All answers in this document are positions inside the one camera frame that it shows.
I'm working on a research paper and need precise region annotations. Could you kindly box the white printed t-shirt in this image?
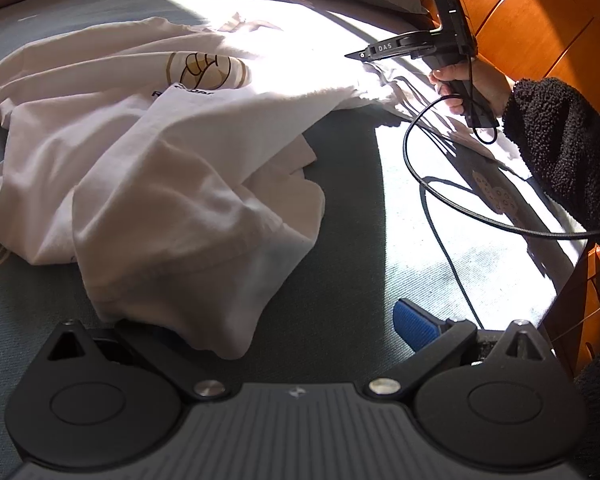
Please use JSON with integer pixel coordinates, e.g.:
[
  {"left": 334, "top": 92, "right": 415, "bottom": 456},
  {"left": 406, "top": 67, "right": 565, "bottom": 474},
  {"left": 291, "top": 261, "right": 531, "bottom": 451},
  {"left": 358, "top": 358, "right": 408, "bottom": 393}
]
[{"left": 0, "top": 18, "right": 408, "bottom": 360}]

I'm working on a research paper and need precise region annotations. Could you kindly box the person's right hand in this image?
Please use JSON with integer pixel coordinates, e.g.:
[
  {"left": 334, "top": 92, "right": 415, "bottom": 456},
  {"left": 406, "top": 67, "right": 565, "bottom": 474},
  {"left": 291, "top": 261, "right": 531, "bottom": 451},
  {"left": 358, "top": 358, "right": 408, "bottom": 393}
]
[{"left": 424, "top": 56, "right": 515, "bottom": 128}]

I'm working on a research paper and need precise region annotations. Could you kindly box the orange wooden headboard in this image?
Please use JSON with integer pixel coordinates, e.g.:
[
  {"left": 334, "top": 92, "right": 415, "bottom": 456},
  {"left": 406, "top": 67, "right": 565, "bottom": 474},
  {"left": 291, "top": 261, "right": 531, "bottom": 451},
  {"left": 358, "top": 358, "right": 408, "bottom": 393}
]
[{"left": 422, "top": 0, "right": 600, "bottom": 376}]

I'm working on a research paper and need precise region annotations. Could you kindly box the teal floral bed sheet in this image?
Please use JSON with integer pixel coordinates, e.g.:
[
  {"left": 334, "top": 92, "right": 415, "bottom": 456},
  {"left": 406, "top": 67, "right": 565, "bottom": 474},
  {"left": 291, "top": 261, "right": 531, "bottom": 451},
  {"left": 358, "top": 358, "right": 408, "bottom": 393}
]
[{"left": 0, "top": 0, "right": 589, "bottom": 480}]

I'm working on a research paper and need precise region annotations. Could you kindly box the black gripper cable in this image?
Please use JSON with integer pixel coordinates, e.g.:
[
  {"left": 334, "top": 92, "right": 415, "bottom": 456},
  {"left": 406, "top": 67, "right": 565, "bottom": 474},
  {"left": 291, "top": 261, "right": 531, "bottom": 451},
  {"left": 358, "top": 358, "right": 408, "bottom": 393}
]
[{"left": 402, "top": 54, "right": 600, "bottom": 241}]

